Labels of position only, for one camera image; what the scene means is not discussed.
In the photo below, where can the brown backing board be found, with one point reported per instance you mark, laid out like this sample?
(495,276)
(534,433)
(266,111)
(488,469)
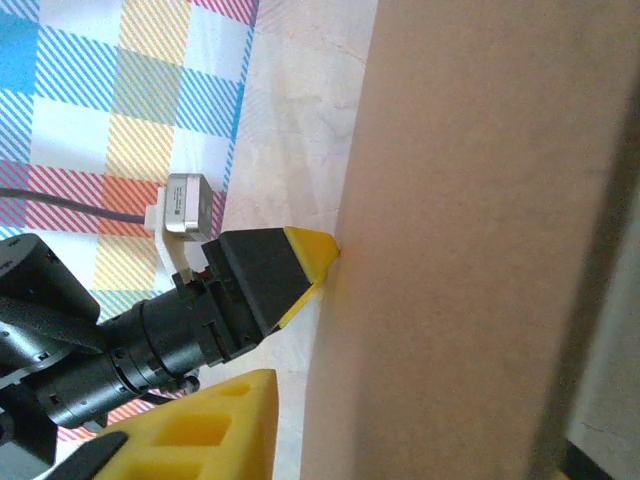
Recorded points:
(450,250)

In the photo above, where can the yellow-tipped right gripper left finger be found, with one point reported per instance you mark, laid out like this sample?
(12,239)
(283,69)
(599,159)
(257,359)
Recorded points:
(200,435)

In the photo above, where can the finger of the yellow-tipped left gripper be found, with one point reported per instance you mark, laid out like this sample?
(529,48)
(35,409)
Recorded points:
(302,306)
(265,280)

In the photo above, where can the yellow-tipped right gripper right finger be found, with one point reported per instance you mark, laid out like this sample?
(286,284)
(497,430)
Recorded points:
(600,470)

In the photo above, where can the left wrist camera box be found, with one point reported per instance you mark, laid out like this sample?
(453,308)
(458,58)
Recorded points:
(192,205)

